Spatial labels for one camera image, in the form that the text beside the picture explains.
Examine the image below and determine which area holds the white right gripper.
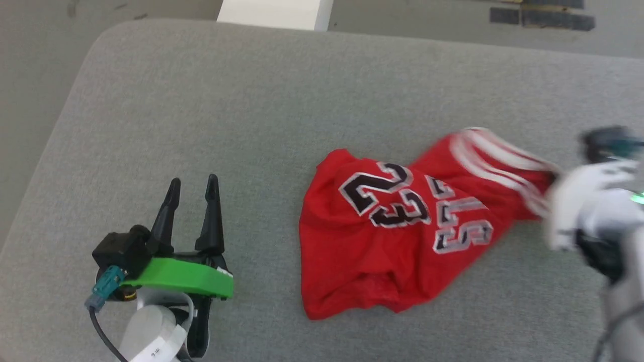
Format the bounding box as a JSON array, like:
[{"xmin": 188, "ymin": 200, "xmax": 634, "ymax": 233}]
[{"xmin": 545, "ymin": 160, "xmax": 644, "ymax": 251}]

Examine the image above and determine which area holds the red basketball jersey number 23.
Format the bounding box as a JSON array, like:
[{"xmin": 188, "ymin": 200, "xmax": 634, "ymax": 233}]
[{"xmin": 299, "ymin": 127, "xmax": 562, "ymax": 321}]

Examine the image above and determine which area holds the white rectangular box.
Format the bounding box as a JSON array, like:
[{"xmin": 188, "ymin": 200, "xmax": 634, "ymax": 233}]
[{"xmin": 217, "ymin": 0, "xmax": 334, "ymax": 32}]

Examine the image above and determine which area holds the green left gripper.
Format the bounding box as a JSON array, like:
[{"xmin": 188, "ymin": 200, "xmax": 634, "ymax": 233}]
[{"xmin": 120, "ymin": 174, "xmax": 235, "ymax": 359}]

